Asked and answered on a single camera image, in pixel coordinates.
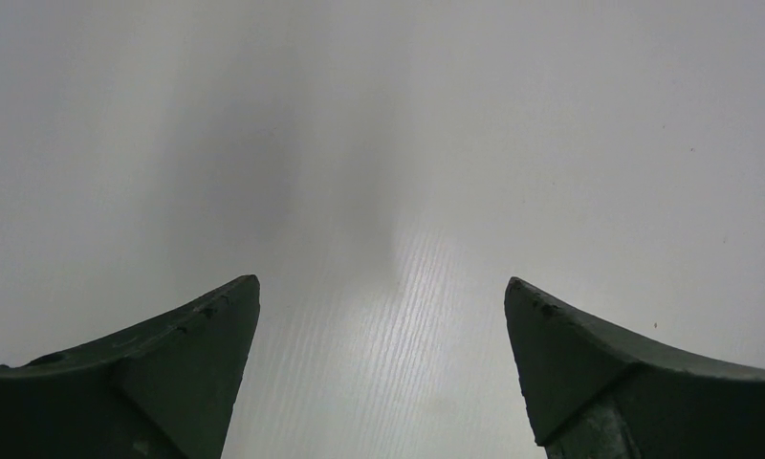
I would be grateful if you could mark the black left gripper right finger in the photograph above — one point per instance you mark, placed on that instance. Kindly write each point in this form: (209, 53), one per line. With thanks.
(594, 389)

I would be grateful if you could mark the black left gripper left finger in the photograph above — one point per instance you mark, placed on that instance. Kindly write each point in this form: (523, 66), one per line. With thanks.
(163, 388)

